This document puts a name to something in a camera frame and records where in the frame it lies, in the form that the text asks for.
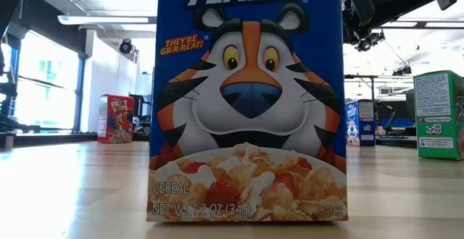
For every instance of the linear ceiling light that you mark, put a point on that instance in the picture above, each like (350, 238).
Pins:
(108, 19)

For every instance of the black monitor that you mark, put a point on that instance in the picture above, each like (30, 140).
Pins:
(409, 105)
(141, 103)

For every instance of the grey metal bracket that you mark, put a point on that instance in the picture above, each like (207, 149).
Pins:
(7, 141)

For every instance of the Frosted Flakes cereal box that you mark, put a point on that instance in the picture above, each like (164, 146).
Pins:
(250, 87)
(359, 123)

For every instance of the black equipment rack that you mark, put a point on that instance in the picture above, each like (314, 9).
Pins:
(7, 90)

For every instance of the Froot Loops cereal box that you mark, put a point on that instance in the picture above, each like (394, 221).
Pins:
(116, 119)

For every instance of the Apple Jacks cereal box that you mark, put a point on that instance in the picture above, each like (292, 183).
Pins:
(435, 123)

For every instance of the black ceiling camera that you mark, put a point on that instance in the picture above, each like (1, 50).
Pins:
(125, 46)

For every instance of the blue table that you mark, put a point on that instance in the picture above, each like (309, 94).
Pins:
(397, 123)

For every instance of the window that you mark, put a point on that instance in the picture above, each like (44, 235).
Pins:
(47, 87)

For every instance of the small black robot arm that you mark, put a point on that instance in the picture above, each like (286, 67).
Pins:
(388, 117)

